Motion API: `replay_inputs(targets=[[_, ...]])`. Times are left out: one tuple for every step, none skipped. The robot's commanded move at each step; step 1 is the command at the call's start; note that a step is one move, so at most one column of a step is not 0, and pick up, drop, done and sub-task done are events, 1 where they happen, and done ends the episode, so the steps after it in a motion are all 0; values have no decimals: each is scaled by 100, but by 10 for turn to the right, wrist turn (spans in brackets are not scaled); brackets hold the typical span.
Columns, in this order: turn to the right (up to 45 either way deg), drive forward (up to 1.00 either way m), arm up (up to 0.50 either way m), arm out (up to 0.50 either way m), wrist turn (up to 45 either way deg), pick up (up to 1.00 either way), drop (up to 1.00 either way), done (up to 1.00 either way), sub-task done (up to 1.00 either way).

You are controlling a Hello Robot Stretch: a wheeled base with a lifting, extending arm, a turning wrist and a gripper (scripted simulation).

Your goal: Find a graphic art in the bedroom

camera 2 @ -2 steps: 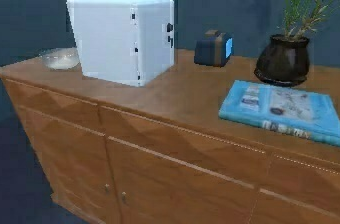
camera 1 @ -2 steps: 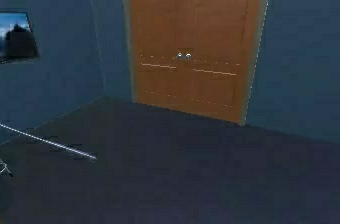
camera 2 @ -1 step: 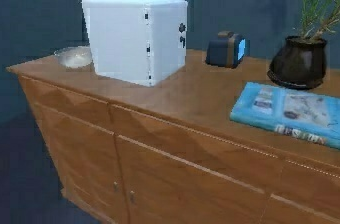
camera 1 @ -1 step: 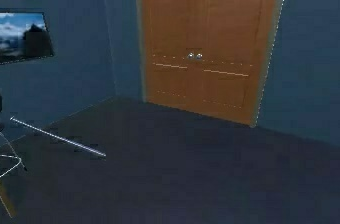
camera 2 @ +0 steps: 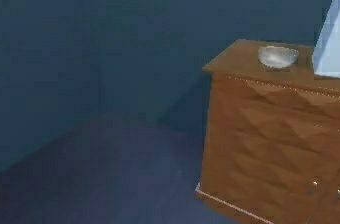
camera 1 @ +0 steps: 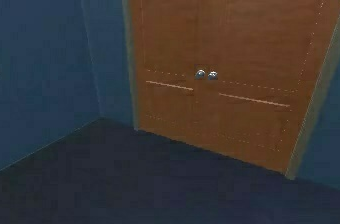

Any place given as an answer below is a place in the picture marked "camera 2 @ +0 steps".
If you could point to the clear glass bowl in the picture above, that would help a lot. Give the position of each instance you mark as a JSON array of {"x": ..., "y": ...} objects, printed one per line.
[{"x": 277, "y": 57}]

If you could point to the brown wooden cupboard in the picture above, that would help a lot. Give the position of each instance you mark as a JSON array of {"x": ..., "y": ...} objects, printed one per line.
[{"x": 278, "y": 133}]

